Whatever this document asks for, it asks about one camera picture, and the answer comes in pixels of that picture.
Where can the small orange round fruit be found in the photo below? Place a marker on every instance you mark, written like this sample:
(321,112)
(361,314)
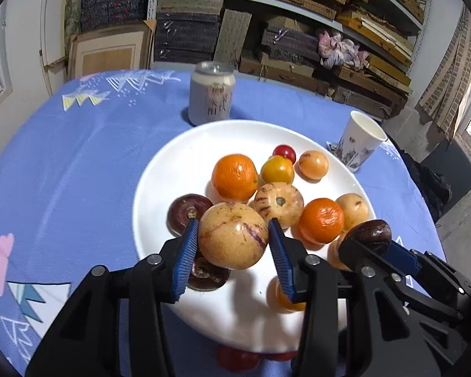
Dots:
(312,165)

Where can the brick pattern sheet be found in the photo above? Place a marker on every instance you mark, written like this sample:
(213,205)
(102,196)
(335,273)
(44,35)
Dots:
(451,78)

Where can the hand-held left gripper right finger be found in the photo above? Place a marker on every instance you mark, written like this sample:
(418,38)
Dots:
(282,263)

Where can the dark purple passion fruit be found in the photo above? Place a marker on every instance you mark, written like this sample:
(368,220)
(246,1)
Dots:
(180,212)

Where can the stack of grey woven boxes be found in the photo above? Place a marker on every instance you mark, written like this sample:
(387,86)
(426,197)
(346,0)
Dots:
(188,27)

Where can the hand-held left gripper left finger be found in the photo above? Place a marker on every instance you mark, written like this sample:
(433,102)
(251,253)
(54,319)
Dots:
(184,259)

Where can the pink cloth bundle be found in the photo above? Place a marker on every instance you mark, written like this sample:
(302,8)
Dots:
(339,49)

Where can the cardboard framed panel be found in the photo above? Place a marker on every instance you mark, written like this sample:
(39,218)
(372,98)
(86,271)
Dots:
(110,53)

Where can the orange cherry tomato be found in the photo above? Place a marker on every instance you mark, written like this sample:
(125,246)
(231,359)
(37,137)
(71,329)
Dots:
(276,294)

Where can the dark brown round fruit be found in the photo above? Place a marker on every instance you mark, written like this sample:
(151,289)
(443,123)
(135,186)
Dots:
(373,233)
(208,279)

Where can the white printed paper cup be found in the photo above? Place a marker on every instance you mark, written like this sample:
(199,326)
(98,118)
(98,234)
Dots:
(359,141)

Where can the green patterned board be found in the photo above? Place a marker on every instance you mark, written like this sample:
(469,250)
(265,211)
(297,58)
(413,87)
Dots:
(72,4)

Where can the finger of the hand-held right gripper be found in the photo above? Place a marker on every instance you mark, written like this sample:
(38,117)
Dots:
(402,258)
(355,253)

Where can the large yellow pepino melon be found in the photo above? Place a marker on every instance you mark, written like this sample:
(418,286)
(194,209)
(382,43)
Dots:
(231,235)

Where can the stack of dark patterned boxes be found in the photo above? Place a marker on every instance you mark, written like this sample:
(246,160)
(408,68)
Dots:
(114,6)

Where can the red cherry tomato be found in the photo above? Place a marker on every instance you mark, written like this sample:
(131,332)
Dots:
(285,152)
(237,357)

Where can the large mandarin orange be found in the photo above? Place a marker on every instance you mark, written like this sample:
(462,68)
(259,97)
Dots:
(234,176)

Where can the small tan pepino melon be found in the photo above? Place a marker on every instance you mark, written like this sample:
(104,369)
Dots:
(353,210)

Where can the small mandarin orange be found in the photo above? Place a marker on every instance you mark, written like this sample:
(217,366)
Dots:
(322,220)

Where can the white drink can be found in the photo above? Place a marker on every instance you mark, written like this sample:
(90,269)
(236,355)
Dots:
(212,94)

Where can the yellow cherry tomato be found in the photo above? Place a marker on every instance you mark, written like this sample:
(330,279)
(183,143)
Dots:
(276,171)

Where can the metal shelf rack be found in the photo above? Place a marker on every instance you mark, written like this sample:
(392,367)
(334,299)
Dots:
(153,11)

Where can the small tan round fruit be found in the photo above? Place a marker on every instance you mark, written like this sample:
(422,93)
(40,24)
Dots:
(333,253)

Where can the black bag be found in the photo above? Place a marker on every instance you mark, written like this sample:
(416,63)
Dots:
(447,172)

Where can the white oval plate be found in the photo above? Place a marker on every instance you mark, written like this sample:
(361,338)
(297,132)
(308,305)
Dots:
(172,157)

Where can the striped pepino melon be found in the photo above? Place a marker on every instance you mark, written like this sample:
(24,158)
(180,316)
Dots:
(278,202)

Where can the blue printed tablecloth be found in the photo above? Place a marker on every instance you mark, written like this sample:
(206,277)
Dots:
(82,165)

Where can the white door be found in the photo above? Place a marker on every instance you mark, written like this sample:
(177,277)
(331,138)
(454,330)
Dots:
(55,19)

